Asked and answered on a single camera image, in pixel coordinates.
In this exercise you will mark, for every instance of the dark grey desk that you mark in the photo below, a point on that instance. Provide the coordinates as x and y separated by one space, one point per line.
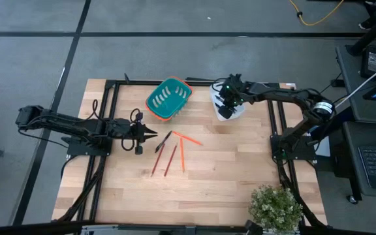
354 117

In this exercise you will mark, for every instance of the black stand leg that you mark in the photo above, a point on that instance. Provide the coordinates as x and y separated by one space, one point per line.
370 34

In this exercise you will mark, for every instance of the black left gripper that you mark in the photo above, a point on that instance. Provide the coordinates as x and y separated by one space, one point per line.
137 134

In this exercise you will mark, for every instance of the black pen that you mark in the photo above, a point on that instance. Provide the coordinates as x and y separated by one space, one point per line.
163 141

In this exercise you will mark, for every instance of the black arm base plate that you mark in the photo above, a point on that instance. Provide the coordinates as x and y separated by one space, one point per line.
77 150
305 155

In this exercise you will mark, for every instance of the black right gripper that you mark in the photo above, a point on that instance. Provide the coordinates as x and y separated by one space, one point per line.
235 93

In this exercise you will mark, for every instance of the teal basket with orange rim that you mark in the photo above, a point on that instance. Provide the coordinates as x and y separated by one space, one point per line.
166 98

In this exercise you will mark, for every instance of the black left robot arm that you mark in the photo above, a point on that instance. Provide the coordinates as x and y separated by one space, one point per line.
70 125

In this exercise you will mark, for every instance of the black box device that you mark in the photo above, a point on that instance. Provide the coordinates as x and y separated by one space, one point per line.
374 62

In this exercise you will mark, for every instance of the black metal table frame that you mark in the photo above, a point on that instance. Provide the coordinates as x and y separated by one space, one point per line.
132 83

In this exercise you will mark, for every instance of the white plastic bin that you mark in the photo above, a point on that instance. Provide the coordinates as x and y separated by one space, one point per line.
239 112

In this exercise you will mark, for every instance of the small green potted plant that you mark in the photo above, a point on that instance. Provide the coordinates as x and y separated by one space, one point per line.
274 209

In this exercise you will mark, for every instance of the black rig crossbar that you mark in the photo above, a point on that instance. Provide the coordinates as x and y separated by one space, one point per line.
28 228

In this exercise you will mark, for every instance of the orange pencil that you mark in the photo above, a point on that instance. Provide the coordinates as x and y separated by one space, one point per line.
182 155
188 138

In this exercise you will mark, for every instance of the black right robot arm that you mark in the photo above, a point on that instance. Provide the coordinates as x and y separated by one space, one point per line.
282 93

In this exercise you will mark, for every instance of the red pencil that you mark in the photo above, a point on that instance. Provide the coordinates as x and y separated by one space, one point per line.
157 160
170 161

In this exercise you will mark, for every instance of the person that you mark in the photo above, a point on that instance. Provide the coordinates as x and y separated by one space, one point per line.
366 25

